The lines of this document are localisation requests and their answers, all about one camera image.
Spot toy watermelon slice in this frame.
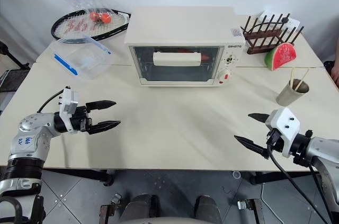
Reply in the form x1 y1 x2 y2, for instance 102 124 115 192
265 42 299 72

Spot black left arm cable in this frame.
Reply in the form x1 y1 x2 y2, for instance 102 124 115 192
37 90 66 115

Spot clear plastic bag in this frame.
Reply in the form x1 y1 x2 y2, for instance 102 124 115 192
61 0 113 30

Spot brown caster frame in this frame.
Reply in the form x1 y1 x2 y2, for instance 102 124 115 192
237 198 263 224
100 193 123 224

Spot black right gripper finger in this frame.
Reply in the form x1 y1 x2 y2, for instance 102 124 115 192
247 112 271 124
234 135 268 156

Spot metal cup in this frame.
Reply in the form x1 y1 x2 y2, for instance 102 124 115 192
275 79 310 107

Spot black tripod stand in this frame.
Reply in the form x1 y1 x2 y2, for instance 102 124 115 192
0 40 31 93

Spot cream oven door handle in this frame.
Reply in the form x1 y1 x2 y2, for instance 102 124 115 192
153 51 203 67

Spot white power strip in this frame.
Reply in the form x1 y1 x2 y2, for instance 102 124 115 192
255 10 301 33

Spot clear container blue clips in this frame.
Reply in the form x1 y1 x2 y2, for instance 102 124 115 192
52 34 112 80

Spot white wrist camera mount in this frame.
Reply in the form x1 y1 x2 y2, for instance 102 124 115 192
58 87 79 132
265 107 301 158

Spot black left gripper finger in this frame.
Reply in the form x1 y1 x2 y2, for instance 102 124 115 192
86 100 118 111
89 120 122 136

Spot dark rounded shape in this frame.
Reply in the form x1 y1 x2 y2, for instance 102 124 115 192
119 193 160 224
194 194 222 224

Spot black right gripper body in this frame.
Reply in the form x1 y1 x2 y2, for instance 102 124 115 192
264 128 283 160

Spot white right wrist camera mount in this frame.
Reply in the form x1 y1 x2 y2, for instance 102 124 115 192
265 107 301 158

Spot black table leg foot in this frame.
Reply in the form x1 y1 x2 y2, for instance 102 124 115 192
43 169 116 185
249 172 319 185

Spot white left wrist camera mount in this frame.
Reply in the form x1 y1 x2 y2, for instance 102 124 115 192
58 87 79 132

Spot brown wooden dish rack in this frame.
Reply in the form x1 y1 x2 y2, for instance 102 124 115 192
240 13 305 55

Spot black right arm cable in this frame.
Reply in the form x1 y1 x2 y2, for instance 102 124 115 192
266 143 331 224

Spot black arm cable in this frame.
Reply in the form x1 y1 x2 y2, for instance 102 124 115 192
37 90 66 115
266 143 331 224

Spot white floor cable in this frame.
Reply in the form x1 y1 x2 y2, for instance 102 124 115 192
260 181 290 224

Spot cream toaster oven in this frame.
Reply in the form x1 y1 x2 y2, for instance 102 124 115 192
124 6 246 88

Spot person's bare limb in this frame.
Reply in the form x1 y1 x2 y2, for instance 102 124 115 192
332 56 339 87

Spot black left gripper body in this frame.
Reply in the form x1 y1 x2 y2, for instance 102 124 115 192
69 105 93 134

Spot black tennis racket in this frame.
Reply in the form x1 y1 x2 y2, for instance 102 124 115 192
50 8 131 42

